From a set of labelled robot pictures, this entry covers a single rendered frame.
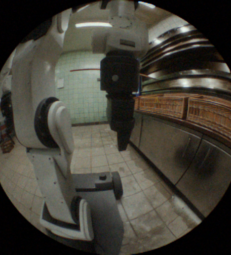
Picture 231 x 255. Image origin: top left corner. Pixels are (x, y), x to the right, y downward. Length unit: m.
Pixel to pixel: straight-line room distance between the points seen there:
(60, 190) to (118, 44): 0.38
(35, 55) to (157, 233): 0.91
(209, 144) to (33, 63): 0.69
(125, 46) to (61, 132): 0.23
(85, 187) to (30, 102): 0.49
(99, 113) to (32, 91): 2.26
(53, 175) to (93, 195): 0.32
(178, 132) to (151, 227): 0.68
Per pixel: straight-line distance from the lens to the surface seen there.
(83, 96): 2.39
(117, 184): 0.53
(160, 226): 0.71
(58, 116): 0.19
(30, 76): 0.20
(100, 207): 0.50
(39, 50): 0.23
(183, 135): 0.55
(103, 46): 0.18
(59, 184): 0.27
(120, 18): 0.25
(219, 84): 1.10
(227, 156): 0.54
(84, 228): 0.34
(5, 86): 0.42
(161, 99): 0.71
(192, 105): 0.58
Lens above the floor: 0.65
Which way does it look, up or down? 18 degrees down
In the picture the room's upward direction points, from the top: straight up
